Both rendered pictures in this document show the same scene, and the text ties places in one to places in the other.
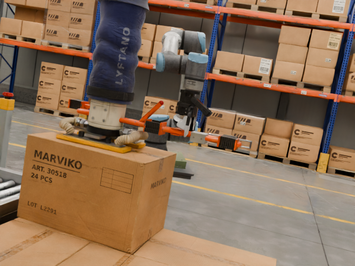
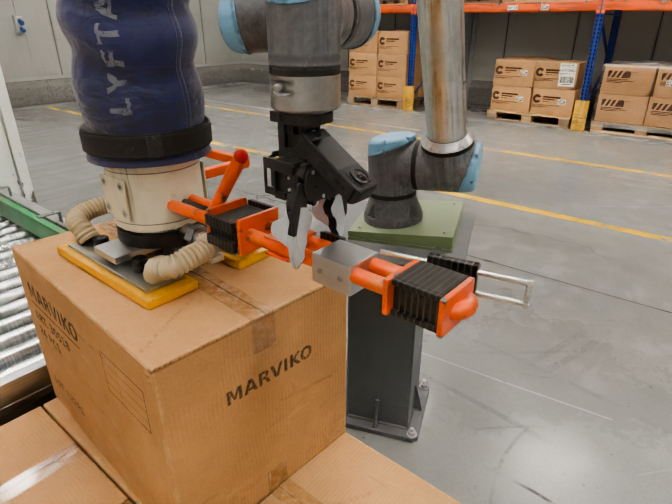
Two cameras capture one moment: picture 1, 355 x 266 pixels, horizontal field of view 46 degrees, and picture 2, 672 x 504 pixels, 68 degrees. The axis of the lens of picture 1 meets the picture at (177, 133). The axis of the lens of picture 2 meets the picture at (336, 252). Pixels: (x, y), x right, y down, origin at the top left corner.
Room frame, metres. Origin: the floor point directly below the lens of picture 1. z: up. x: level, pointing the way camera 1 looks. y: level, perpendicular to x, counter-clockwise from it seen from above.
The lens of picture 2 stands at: (1.31, -0.35, 1.38)
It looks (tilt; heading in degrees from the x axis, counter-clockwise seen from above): 25 degrees down; 25
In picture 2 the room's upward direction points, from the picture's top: straight up
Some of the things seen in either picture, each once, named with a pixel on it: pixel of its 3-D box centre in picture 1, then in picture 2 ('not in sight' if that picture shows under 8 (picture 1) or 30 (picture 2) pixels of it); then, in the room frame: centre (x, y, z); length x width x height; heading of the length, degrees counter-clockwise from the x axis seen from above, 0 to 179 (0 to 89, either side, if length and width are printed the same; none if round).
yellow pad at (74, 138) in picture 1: (94, 139); (121, 258); (1.91, 0.37, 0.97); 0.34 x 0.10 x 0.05; 75
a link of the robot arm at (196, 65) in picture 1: (196, 66); (304, 19); (1.90, -0.03, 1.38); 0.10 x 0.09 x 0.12; 2
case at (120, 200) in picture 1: (99, 183); (182, 342); (1.99, 0.33, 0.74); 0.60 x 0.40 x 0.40; 72
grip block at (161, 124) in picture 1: (155, 126); (242, 224); (1.94, 0.11, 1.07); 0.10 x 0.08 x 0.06; 165
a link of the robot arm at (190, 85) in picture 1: (193, 85); (303, 93); (1.90, -0.03, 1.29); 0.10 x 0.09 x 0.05; 164
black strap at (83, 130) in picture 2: (110, 93); (149, 133); (2.00, 0.35, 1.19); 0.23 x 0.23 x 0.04
